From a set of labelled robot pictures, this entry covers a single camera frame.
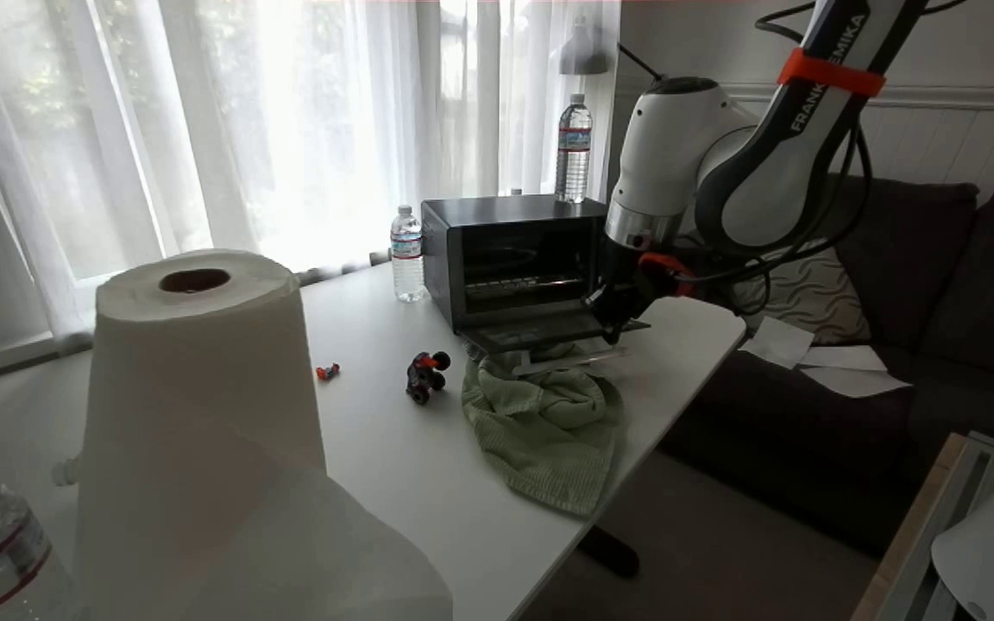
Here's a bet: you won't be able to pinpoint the clear water bottle white label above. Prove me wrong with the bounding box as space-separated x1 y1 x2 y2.
555 95 593 202

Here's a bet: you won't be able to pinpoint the white papers on sofa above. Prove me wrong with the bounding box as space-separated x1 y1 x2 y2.
743 319 905 398

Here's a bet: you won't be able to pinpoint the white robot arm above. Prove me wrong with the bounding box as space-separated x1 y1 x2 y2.
586 0 927 341

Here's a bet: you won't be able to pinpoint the white sheer curtains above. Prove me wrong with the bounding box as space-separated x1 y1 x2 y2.
0 0 622 337

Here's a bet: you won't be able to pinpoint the black toaster oven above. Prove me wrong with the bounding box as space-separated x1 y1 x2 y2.
422 192 603 353

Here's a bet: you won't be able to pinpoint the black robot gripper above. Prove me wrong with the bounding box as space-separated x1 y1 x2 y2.
586 247 681 341

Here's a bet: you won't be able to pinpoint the small clear water bottle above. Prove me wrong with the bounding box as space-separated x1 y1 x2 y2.
390 207 426 302

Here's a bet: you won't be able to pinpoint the small red object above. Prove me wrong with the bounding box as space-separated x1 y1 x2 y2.
313 364 342 385

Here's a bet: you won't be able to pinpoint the white paper towel roll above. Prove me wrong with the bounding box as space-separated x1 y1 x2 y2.
77 251 451 621

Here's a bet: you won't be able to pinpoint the dark grey sofa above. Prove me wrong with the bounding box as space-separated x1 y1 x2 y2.
664 179 994 557

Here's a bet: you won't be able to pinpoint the wooden frame shelf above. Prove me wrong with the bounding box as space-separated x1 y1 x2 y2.
854 432 994 621

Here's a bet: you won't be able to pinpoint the green cloth towel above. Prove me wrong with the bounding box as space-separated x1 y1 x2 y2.
461 364 622 521

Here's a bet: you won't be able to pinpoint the red black toy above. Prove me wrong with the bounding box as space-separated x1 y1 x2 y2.
408 353 451 405

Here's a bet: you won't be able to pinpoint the patterned beige cushion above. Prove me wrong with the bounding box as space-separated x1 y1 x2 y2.
755 249 871 347

